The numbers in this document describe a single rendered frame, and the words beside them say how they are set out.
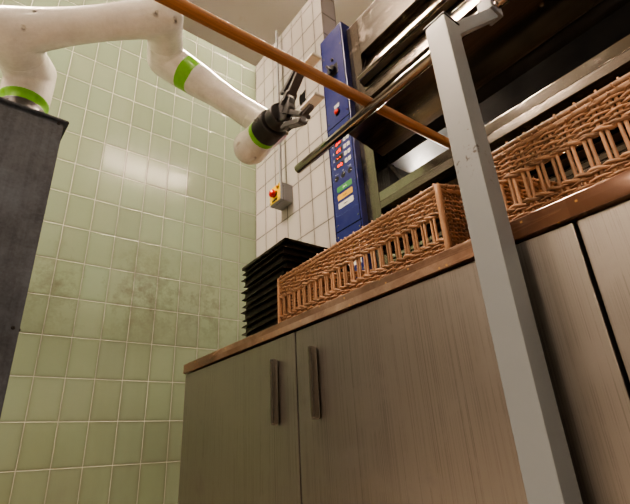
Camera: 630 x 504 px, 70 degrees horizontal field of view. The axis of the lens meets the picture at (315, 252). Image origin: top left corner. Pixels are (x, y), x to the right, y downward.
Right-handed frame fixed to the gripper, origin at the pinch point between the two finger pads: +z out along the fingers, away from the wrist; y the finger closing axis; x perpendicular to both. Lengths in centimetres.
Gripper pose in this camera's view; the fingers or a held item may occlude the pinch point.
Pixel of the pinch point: (315, 77)
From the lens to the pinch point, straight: 124.8
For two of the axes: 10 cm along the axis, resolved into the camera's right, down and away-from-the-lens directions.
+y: 0.5, 9.1, -4.1
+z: 5.9, -3.6, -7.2
